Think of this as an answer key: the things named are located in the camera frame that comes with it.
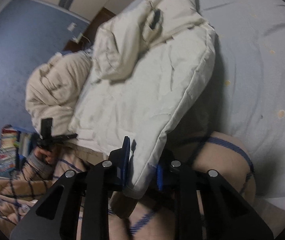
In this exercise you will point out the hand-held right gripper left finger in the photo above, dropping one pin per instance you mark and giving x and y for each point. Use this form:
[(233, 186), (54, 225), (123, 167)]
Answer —
[(125, 162)]

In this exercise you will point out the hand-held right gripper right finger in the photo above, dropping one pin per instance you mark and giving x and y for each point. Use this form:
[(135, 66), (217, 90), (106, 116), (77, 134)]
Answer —
[(160, 177)]

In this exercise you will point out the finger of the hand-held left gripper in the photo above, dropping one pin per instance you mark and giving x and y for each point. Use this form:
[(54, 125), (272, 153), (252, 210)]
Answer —
[(46, 127), (66, 137)]

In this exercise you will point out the white hooded coat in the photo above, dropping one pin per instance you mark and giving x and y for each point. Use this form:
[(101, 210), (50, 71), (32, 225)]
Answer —
[(145, 92)]

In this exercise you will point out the person's left hand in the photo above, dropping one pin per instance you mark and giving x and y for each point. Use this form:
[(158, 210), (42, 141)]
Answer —
[(48, 158)]

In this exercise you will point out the cream knitted blanket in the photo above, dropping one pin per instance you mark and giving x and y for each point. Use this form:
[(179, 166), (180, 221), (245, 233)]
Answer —
[(52, 92)]

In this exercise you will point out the blue shelf with books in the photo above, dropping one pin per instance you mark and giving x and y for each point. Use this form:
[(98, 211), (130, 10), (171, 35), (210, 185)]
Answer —
[(8, 150)]

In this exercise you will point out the beige plaid blanket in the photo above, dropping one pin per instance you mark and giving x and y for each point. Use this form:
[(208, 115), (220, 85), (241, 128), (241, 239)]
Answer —
[(222, 160)]

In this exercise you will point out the dark brown nightstand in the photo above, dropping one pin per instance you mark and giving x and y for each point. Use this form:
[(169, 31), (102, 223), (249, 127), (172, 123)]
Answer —
[(97, 22)]

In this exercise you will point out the bed with grey sheet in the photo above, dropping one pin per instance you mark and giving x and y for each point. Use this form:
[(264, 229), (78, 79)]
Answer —
[(257, 67)]

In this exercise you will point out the white wall socket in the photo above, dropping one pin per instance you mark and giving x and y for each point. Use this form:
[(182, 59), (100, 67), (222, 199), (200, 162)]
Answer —
[(72, 26)]

